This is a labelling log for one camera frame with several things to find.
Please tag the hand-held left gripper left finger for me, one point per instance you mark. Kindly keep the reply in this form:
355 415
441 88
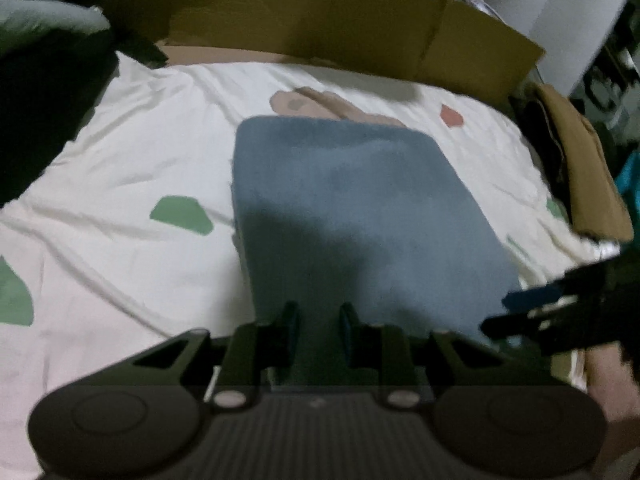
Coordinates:
290 332

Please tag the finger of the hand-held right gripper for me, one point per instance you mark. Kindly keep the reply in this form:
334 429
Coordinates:
535 298
515 326

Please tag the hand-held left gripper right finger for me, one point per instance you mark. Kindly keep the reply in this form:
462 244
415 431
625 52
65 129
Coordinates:
348 334

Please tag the blue jeans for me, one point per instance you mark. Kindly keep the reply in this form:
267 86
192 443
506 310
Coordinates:
350 210

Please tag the person's right forearm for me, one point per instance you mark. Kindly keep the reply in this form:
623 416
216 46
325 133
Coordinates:
615 390

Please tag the brown folded garment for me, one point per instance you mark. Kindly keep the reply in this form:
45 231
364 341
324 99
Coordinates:
585 170

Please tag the bear printed blanket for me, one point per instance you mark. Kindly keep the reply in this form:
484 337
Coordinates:
125 160

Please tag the cardboard box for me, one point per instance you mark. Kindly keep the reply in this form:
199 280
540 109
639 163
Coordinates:
325 20

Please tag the black cloth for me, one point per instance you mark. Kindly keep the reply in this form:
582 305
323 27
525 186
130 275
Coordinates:
50 110

